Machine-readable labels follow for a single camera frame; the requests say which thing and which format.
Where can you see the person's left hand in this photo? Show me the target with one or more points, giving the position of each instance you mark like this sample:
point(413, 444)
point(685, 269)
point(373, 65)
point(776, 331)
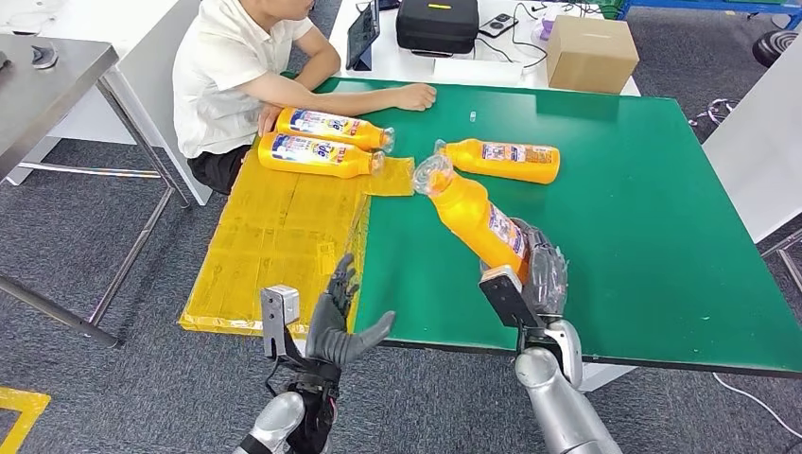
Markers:
point(269, 119)

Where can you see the person's right hand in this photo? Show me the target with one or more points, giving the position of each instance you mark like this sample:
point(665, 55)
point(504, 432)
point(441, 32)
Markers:
point(416, 97)

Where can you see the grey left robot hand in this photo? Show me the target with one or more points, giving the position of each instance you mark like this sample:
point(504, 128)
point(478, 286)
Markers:
point(329, 338)

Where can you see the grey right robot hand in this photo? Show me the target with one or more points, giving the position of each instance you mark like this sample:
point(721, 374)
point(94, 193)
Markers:
point(548, 282)

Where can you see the orange detergent bottle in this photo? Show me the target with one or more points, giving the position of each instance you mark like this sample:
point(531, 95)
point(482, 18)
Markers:
point(476, 160)
point(294, 157)
point(326, 131)
point(470, 219)

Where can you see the person's right forearm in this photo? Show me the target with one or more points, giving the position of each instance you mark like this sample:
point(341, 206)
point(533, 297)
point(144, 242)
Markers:
point(344, 100)

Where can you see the person's left forearm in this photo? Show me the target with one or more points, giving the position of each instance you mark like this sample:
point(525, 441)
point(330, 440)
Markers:
point(322, 72)

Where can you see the person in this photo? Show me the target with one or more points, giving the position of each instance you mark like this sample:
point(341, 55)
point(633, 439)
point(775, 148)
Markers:
point(219, 69)

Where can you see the black carrying case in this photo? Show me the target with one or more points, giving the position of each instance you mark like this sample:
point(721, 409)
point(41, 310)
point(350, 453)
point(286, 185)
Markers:
point(437, 26)

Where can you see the black tablet on stand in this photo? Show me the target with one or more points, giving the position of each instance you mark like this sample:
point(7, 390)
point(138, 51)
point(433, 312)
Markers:
point(361, 32)

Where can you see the small black device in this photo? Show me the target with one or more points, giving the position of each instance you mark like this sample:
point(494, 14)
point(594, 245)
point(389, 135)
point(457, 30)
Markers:
point(388, 4)

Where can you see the yellow taped cardboard sheet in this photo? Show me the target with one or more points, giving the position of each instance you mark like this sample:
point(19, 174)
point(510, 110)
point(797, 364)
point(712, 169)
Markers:
point(275, 244)

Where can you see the purple small container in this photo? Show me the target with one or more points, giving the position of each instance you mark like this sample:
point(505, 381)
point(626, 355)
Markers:
point(547, 29)

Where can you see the brown cardboard box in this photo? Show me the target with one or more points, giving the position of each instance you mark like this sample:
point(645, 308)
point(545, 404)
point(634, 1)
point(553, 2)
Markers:
point(589, 54)

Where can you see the green plastic crate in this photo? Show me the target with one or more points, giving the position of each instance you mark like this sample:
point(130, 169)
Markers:
point(606, 6)

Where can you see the stainless steel table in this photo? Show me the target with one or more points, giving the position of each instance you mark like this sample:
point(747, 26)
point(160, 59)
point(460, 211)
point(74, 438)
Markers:
point(44, 94)

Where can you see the small grey metal object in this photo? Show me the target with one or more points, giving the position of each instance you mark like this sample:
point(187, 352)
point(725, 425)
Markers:
point(44, 56)

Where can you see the white board panel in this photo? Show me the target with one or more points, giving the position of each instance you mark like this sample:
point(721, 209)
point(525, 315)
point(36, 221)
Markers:
point(758, 150)

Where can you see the blue metal shelving rack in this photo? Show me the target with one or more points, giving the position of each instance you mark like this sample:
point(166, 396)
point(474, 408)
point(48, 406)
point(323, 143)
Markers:
point(708, 5)

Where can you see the yellow floor tape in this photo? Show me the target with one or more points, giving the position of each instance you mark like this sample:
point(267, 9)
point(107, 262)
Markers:
point(19, 413)

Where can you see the black round stool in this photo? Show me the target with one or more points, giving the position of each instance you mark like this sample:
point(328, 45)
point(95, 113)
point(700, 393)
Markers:
point(777, 49)

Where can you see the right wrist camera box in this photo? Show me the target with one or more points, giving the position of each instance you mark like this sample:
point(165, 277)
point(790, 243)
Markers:
point(507, 301)

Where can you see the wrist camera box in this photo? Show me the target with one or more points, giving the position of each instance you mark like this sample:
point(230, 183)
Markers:
point(507, 301)
point(280, 310)

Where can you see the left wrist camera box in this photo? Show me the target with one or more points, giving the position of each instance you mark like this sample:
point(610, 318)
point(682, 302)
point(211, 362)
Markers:
point(280, 310)

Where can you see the grey metal frame leg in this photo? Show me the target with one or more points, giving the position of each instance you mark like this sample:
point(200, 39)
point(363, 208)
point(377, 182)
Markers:
point(786, 263)

